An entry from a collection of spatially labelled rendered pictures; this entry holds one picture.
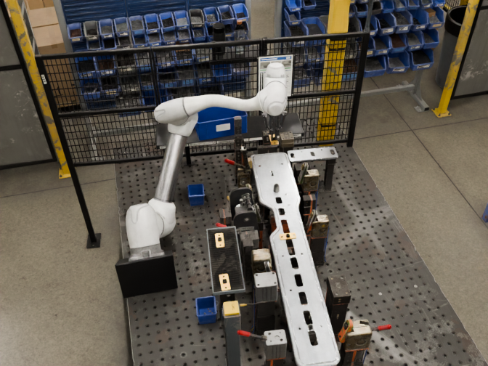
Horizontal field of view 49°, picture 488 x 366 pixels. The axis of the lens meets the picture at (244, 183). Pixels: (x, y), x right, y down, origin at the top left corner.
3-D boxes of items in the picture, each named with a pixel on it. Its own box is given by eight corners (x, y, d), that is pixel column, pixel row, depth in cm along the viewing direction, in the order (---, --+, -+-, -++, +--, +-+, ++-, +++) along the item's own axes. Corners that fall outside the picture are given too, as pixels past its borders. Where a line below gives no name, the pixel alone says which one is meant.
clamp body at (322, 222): (327, 266, 295) (333, 223, 271) (305, 269, 294) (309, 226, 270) (323, 253, 302) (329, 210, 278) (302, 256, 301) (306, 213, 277)
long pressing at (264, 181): (348, 364, 221) (348, 362, 220) (294, 370, 219) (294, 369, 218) (286, 152, 322) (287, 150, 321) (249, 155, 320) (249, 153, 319)
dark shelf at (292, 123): (303, 136, 331) (304, 132, 329) (156, 149, 324) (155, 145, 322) (297, 115, 347) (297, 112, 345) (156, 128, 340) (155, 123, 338)
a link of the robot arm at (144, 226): (123, 250, 274) (116, 207, 275) (139, 245, 292) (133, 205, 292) (152, 245, 270) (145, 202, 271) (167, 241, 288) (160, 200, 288)
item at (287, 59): (292, 97, 337) (295, 52, 316) (256, 100, 335) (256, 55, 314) (292, 95, 339) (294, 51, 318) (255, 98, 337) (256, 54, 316)
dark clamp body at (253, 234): (263, 289, 285) (264, 241, 259) (239, 292, 283) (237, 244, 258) (261, 273, 292) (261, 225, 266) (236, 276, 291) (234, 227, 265)
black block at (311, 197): (316, 237, 311) (320, 201, 291) (298, 239, 310) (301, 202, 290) (313, 227, 317) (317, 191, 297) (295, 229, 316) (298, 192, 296)
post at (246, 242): (253, 295, 281) (253, 245, 254) (244, 296, 281) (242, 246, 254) (252, 287, 285) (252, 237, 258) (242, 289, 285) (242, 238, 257)
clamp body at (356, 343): (367, 378, 247) (379, 335, 223) (335, 383, 246) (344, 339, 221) (360, 357, 255) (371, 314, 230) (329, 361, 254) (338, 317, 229)
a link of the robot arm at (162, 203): (133, 235, 293) (150, 231, 314) (160, 244, 289) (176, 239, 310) (165, 96, 286) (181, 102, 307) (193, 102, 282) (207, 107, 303)
